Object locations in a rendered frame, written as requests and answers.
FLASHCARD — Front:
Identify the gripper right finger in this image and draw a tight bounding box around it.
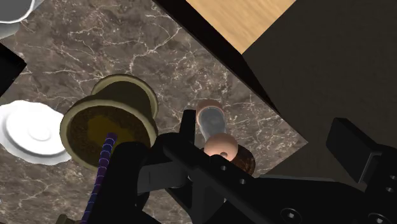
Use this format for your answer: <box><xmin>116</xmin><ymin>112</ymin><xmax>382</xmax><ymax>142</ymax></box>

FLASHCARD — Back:
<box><xmin>325</xmin><ymin>117</ymin><xmax>397</xmax><ymax>224</ymax></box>

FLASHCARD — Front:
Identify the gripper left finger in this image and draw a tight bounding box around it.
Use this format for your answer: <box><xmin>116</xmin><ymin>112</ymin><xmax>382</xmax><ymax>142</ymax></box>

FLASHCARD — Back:
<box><xmin>90</xmin><ymin>109</ymin><xmax>298</xmax><ymax>224</ymax></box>

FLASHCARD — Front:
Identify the glass shaker with peach caps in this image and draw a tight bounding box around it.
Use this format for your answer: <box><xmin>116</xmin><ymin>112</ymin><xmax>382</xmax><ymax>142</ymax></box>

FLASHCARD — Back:
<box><xmin>195</xmin><ymin>99</ymin><xmax>240</xmax><ymax>162</ymax></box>

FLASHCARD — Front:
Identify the brown round thing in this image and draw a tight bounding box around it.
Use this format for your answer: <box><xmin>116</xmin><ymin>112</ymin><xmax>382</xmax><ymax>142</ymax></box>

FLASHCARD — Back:
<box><xmin>230</xmin><ymin>144</ymin><xmax>256</xmax><ymax>178</ymax></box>

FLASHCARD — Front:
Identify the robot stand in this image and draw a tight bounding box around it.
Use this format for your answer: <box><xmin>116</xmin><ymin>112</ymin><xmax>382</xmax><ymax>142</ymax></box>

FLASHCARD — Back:
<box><xmin>242</xmin><ymin>0</ymin><xmax>397</xmax><ymax>187</ymax></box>

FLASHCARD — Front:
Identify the purple striped stick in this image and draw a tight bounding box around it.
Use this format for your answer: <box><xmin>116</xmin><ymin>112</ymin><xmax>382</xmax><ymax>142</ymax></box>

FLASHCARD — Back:
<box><xmin>80</xmin><ymin>132</ymin><xmax>118</xmax><ymax>224</ymax></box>

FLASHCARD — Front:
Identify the olive green cup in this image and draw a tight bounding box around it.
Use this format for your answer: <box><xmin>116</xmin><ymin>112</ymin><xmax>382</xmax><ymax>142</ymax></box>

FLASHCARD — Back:
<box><xmin>59</xmin><ymin>73</ymin><xmax>160</xmax><ymax>172</ymax></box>

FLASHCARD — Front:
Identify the white plate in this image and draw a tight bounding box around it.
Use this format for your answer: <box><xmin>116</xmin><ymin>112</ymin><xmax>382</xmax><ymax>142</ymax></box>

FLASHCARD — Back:
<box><xmin>0</xmin><ymin>99</ymin><xmax>73</xmax><ymax>166</ymax></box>

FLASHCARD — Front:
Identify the black block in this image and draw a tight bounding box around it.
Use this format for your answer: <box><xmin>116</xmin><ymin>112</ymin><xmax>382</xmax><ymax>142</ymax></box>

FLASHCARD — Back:
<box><xmin>0</xmin><ymin>43</ymin><xmax>28</xmax><ymax>97</ymax></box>

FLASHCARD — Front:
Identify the white bowl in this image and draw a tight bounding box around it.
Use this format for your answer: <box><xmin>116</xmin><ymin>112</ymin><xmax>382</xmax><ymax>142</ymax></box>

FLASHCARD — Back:
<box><xmin>0</xmin><ymin>0</ymin><xmax>44</xmax><ymax>41</ymax></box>

